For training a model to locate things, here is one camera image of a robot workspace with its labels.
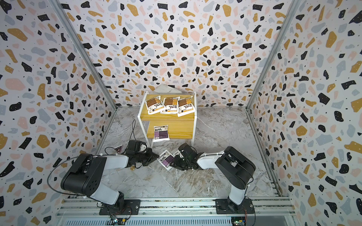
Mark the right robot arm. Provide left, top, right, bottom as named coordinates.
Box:
left=170, top=143, right=256, bottom=214

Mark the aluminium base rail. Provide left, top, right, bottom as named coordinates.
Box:
left=55, top=197, right=299, bottom=226

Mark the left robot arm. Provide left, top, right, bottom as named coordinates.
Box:
left=60, top=140, right=159, bottom=215

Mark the brown coffee bag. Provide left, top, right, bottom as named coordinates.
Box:
left=146, top=96, right=165, bottom=115
left=177, top=96, right=196, bottom=117
left=160, top=97, right=180, bottom=115

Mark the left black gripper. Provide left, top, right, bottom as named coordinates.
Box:
left=134, top=148, right=159, bottom=166

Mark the small triangular warning sticker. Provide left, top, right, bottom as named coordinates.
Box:
left=114, top=145, right=123, bottom=154

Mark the two-tier wooden shelf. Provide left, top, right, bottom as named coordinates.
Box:
left=137, top=92, right=198, bottom=147

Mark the grey marble slab behind shelf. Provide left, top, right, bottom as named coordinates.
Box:
left=154, top=84, right=183, bottom=95

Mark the purple coffee bag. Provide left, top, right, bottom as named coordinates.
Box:
left=153, top=125, right=170, bottom=142
left=157, top=150, right=178, bottom=171

